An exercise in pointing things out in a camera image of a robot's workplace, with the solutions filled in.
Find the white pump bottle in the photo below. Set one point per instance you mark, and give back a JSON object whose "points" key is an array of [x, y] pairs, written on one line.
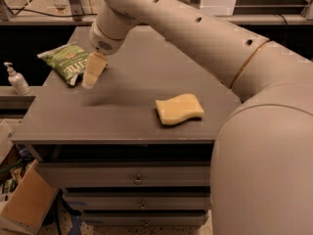
{"points": [[17, 80]]}

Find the middle grey drawer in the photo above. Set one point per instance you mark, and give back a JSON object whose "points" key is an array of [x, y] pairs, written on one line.
{"points": [[142, 199]]}

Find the grey metal shelf rail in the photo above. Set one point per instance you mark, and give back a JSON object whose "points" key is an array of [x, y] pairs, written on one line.
{"points": [[236, 19]]}

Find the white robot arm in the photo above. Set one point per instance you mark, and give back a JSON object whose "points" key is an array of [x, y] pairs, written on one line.
{"points": [[262, 162]]}

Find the cardboard box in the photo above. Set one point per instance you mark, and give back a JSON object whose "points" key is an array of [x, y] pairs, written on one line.
{"points": [[25, 209]]}

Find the top grey drawer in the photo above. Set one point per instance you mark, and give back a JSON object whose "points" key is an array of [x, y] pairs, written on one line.
{"points": [[92, 175]]}

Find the grey drawer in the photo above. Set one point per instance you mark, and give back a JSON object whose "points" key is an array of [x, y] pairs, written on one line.
{"points": [[146, 218], [92, 175], [142, 199]]}

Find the bottom grey drawer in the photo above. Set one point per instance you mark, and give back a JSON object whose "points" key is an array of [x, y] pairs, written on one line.
{"points": [[146, 218]]}

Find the yellow sponge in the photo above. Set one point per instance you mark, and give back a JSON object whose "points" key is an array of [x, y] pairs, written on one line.
{"points": [[178, 109]]}

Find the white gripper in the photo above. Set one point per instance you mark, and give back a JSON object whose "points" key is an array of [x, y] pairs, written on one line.
{"points": [[104, 43]]}

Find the green jalapeno chip bag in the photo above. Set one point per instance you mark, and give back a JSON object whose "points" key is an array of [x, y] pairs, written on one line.
{"points": [[68, 61]]}

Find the grey drawer cabinet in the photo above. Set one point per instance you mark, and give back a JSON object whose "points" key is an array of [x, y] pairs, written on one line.
{"points": [[117, 120]]}

